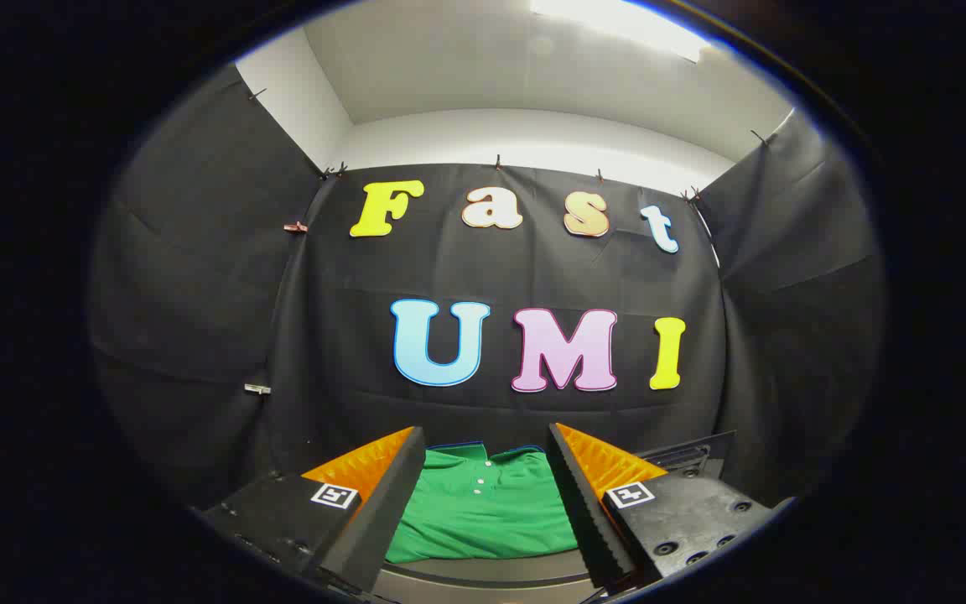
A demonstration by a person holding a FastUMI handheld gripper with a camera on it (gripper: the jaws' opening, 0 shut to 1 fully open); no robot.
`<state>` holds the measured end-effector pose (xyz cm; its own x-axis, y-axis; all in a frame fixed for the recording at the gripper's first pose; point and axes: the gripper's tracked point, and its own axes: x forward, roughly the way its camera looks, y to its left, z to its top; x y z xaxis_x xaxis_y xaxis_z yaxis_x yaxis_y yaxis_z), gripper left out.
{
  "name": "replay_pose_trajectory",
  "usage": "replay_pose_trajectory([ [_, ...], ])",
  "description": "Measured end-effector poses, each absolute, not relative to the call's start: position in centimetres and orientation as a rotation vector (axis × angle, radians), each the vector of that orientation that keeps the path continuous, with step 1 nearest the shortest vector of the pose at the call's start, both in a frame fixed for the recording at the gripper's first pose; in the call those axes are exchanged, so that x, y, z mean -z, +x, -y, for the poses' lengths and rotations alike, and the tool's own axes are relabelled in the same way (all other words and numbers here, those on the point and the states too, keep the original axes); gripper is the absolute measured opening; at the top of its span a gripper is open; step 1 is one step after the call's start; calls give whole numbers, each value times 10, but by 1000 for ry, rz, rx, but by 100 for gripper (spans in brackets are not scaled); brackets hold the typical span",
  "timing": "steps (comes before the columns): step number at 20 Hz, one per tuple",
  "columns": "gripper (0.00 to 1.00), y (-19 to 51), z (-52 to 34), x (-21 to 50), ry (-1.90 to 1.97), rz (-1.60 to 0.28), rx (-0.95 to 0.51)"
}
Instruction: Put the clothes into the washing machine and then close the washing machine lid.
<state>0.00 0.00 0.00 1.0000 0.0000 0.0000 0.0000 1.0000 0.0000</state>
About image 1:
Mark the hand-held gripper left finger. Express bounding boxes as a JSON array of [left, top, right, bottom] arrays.
[[198, 426, 427, 593]]

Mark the grey cabinet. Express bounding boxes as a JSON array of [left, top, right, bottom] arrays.
[[374, 549, 597, 592]]

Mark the green polo shirt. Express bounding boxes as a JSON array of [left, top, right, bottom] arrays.
[[384, 443, 581, 565]]

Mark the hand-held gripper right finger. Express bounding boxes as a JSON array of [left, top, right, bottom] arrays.
[[547, 423, 794, 598]]

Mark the black backdrop cloth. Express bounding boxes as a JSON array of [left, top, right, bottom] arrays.
[[89, 63, 885, 513]]

